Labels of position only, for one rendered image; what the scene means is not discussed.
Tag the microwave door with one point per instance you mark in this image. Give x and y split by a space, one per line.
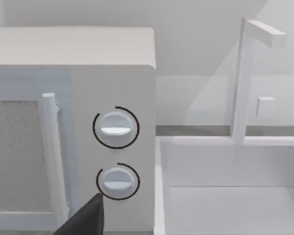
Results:
27 151

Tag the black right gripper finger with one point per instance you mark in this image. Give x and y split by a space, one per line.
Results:
88 218

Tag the tall white tap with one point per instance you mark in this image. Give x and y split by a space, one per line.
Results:
245 80

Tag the white sink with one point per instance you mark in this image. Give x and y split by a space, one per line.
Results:
230 186

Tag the large round microwave knob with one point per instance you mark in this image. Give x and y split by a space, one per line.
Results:
115 127

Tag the pale microwave oven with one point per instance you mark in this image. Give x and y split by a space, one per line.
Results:
117 80

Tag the small round microwave knob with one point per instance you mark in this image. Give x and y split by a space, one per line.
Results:
118 181

